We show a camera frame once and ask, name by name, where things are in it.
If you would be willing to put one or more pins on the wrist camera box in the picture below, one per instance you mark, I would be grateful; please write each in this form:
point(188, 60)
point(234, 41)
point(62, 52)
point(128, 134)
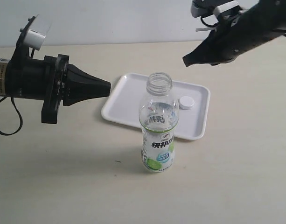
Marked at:
point(209, 7)
point(33, 34)

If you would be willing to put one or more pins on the white bottle cap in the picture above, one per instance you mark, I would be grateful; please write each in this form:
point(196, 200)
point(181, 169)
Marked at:
point(186, 102)

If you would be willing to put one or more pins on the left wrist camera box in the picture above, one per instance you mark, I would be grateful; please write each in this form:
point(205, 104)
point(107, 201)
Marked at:
point(33, 34)

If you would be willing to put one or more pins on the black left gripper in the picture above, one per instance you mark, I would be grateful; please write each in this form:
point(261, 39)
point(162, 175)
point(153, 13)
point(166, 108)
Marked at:
point(43, 80)

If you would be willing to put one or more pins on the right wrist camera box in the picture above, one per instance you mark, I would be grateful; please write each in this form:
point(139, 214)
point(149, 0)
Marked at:
point(209, 7)

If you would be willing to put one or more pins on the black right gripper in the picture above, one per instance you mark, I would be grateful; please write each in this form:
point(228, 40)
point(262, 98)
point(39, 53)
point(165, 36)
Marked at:
point(260, 24)

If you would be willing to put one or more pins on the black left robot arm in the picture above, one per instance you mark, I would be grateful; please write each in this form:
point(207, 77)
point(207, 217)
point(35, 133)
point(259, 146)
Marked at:
point(0, 77)

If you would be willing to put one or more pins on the clear plastic drink bottle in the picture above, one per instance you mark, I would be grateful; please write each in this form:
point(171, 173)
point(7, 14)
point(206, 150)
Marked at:
point(158, 117)

